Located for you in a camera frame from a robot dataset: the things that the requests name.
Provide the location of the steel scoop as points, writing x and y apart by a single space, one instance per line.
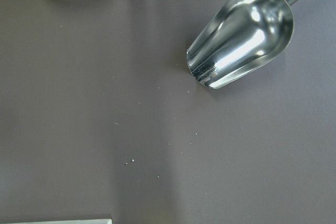
243 36

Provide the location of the wooden cutting board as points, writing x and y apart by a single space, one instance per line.
88 221

